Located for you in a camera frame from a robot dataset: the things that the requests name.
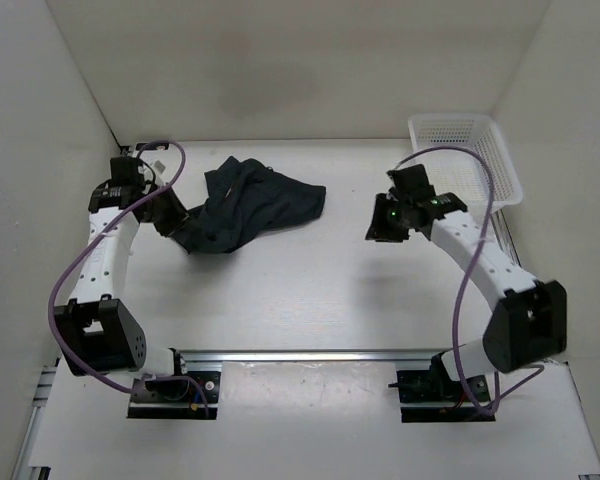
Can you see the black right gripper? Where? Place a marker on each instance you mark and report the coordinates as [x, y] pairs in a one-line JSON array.
[[378, 230]]

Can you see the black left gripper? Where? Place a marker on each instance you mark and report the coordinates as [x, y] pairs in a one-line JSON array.
[[178, 214]]

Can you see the dark navy shorts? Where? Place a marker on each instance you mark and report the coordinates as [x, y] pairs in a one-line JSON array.
[[245, 199]]

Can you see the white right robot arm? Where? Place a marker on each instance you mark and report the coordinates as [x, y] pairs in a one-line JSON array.
[[528, 320]]

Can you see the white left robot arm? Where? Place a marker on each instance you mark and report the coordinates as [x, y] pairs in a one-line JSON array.
[[95, 326]]

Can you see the white perforated plastic basket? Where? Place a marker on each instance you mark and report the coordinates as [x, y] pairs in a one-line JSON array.
[[471, 152]]

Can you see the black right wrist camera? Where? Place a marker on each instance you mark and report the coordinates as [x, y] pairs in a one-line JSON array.
[[411, 184]]

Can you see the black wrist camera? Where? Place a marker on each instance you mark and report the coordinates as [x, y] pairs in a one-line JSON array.
[[126, 171], [411, 184]]

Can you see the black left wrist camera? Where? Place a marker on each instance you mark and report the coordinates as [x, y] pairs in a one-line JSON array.
[[126, 171]]

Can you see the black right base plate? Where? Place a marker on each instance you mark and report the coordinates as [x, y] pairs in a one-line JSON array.
[[424, 402]]

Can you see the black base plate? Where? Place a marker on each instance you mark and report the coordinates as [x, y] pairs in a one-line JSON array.
[[424, 402], [176, 400]]

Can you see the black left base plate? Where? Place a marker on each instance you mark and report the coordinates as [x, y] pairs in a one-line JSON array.
[[176, 400]]

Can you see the aluminium frame rail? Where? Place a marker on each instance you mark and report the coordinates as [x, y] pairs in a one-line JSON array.
[[308, 329]]

